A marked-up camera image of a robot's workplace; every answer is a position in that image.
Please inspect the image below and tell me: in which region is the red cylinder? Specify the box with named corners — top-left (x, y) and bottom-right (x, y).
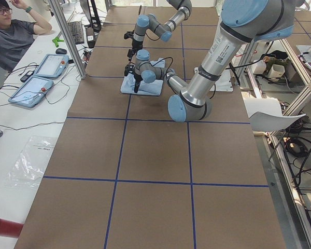
top-left (0, 218), bottom-right (24, 238)

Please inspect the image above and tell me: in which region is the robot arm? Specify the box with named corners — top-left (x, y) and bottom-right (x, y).
top-left (124, 0), bottom-right (296, 122)
top-left (124, 0), bottom-right (192, 62)

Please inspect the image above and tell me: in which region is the black keyboard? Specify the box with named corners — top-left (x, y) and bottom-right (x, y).
top-left (67, 21), bottom-right (84, 44)

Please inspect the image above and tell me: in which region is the lower teach pendant tablet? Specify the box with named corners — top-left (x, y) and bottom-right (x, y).
top-left (8, 76), bottom-right (54, 108)

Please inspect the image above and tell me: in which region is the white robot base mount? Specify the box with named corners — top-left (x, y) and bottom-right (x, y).
top-left (210, 70), bottom-right (233, 92)

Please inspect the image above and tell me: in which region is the clear plastic bag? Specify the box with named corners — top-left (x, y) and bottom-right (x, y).
top-left (4, 136), bottom-right (58, 189)

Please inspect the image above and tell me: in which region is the green plastic tool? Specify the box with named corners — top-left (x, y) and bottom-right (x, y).
top-left (52, 37), bottom-right (64, 48)

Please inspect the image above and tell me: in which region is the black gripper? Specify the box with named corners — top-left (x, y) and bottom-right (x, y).
top-left (123, 64), bottom-right (142, 93)
top-left (124, 31), bottom-right (144, 61)

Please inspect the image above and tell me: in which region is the aluminium frame post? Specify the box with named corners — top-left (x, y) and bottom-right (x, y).
top-left (48, 0), bottom-right (87, 79)

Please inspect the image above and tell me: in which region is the upper teach pendant tablet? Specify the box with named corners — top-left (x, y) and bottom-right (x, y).
top-left (34, 54), bottom-right (69, 79)

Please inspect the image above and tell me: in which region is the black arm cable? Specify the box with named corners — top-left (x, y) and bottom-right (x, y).
top-left (150, 57), bottom-right (216, 99)
top-left (137, 5), bottom-right (163, 42)

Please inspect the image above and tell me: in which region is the black computer mouse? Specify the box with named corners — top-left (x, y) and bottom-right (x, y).
top-left (55, 48), bottom-right (67, 54)

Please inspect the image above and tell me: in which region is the light blue button-up shirt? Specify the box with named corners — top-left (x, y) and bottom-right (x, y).
top-left (120, 57), bottom-right (172, 96)

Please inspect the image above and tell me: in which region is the teach pendant tablet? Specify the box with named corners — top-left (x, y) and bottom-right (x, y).
top-left (34, 54), bottom-right (69, 79)
top-left (8, 76), bottom-right (54, 108)

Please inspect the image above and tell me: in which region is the black phone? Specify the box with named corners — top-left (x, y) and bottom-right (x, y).
top-left (20, 71), bottom-right (34, 82)

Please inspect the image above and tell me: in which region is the white curved sheet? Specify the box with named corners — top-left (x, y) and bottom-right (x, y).
top-left (243, 98), bottom-right (306, 132)

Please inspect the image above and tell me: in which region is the person in grey shirt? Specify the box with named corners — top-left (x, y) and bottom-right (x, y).
top-left (0, 1), bottom-right (52, 72)

